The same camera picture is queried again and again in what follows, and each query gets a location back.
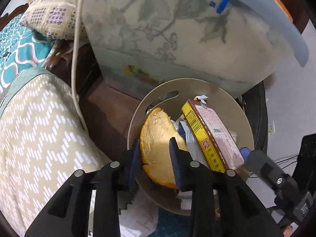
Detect grey patterned pillow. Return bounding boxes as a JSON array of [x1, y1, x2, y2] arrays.
[[19, 0, 77, 40]]

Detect blue milk carton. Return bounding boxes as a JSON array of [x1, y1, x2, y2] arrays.
[[176, 120, 210, 169]]

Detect yellow red cardboard box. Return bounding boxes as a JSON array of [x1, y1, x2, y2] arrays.
[[182, 100, 244, 173]]

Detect white wall socket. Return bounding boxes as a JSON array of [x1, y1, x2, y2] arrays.
[[268, 121, 275, 136]]

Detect teal white patterned quilt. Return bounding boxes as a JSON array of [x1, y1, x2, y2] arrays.
[[0, 14, 55, 92]]

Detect black bag on floor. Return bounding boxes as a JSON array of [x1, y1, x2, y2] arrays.
[[235, 81, 268, 153]]

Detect beige round trash bin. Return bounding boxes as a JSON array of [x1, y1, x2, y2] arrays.
[[127, 78, 254, 216]]

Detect person's right hand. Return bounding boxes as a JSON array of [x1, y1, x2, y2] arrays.
[[282, 225, 293, 237]]

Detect clear storage box blue handle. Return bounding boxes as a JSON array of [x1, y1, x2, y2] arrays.
[[77, 0, 309, 98]]

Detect red white snack wrapper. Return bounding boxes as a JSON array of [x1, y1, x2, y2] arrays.
[[194, 95, 209, 104]]

